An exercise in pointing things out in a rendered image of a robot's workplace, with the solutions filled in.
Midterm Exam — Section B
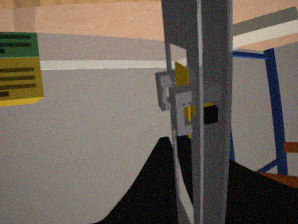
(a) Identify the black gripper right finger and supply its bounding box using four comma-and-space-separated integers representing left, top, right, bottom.
176, 135, 298, 224

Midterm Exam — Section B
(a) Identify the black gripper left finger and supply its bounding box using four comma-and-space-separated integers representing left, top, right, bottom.
94, 136, 178, 224

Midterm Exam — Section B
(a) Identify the light brown wooden board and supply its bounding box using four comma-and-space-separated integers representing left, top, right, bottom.
0, 0, 161, 10

